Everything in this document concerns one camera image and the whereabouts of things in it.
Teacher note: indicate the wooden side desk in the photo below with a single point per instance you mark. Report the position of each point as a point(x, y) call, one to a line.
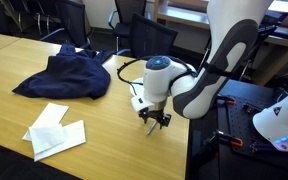
point(184, 16)

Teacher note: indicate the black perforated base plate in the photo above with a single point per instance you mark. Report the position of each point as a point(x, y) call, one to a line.
point(234, 120)

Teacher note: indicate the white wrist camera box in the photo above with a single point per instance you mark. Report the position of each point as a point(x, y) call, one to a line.
point(141, 104)

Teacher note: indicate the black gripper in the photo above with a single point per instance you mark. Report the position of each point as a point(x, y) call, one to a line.
point(157, 116)

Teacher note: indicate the black mesh office chair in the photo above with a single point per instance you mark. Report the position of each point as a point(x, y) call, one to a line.
point(127, 15)
point(150, 36)
point(69, 20)

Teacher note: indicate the navy blue cloth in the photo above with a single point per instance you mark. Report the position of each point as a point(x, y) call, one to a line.
point(70, 75)

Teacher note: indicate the white paper napkin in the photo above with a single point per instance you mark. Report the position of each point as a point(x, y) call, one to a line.
point(72, 136)
point(52, 113)
point(45, 136)

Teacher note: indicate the small black bracket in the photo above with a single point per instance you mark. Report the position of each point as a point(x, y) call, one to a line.
point(251, 109)

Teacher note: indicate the orange and grey marker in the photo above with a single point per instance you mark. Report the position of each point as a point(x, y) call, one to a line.
point(152, 128)

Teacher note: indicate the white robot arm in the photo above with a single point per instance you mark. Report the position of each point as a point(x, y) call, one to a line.
point(224, 66)

